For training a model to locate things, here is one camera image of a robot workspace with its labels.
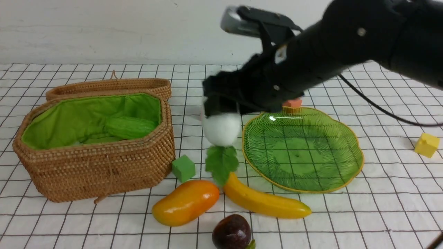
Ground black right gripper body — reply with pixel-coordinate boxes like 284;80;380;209
239;41;305;112

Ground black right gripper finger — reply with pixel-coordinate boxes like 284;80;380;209
204;96;263;118
202;71;256;99

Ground white radish toy green leaves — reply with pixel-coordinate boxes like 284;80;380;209
201;95;242;187

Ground green bitter gourd toy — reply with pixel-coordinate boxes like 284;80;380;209
104;117;159;140

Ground orange yellow mango toy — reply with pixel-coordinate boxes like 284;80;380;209
152;179;220;227

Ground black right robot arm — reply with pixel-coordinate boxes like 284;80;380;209
203;0;443;117

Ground orange foam cube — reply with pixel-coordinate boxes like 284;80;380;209
283;98;302;108

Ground woven wicker basket lid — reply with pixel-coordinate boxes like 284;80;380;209
46;71;172;101

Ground green foam cube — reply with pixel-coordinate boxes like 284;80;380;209
171;155;196;183

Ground green glass leaf plate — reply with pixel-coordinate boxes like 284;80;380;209
242;107;364;193

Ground yellow banana toy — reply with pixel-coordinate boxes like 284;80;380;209
223;172;312;219

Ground dark purple mangosteen toy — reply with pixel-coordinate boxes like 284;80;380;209
212;214;256;249

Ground woven wicker basket green lining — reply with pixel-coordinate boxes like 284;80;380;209
13;90;175;203

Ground yellow foam cube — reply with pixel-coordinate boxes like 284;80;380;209
414;132;440;158

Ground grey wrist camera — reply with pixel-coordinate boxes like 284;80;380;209
220;5;303;48

